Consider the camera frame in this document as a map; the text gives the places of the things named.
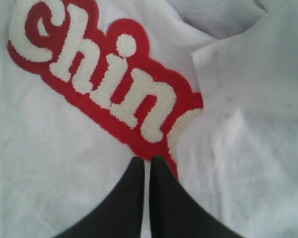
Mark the white t-shirt red logo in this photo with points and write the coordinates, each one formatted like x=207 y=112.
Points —
x=86 y=85

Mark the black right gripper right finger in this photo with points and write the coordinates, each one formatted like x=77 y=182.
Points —
x=174 y=213

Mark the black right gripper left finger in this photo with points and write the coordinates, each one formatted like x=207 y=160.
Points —
x=120 y=214

